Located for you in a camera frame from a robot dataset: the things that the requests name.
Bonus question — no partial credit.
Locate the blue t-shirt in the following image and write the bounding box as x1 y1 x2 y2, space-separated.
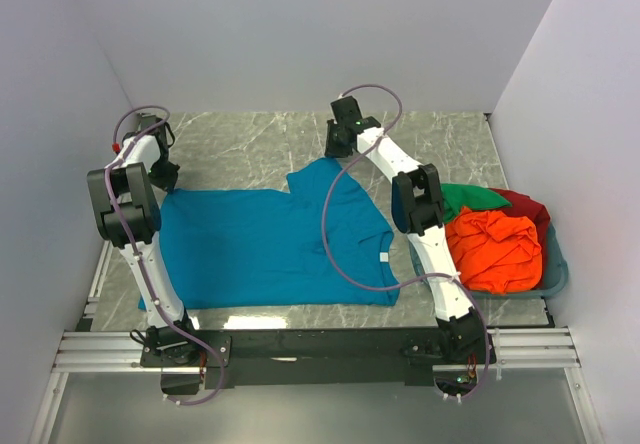
159 158 399 310

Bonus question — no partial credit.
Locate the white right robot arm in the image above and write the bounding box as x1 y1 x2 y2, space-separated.
325 95 491 365

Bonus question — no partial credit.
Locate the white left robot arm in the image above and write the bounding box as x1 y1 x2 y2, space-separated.
87 113 204 367

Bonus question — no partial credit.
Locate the green t-shirt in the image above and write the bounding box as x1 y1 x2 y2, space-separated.
441 183 511 223

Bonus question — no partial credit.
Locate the orange t-shirt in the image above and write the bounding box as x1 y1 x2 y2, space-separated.
445 207 543 295

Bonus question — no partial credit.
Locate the red t-shirt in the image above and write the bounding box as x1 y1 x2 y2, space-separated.
492 188 551 247

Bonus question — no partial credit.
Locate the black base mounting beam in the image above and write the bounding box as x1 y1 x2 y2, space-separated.
129 327 496 396

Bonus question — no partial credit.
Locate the translucent blue plastic basket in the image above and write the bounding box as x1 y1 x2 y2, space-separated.
408 208 570 301

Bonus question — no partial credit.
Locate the aluminium rail frame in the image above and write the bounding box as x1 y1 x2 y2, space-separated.
27 113 601 444

